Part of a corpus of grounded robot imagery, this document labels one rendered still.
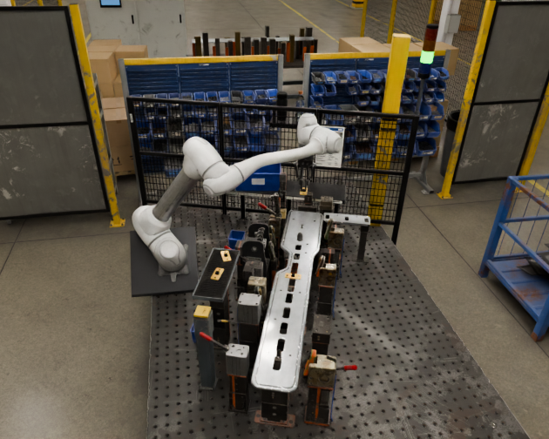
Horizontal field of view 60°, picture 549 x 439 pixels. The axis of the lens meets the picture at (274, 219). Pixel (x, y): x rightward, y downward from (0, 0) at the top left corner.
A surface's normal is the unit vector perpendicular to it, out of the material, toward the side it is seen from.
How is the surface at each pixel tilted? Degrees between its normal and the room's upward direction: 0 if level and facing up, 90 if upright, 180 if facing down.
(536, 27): 89
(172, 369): 0
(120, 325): 0
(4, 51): 89
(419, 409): 0
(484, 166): 90
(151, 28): 90
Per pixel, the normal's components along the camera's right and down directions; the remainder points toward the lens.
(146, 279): 0.11, -0.28
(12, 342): 0.02, -0.85
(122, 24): 0.19, 0.52
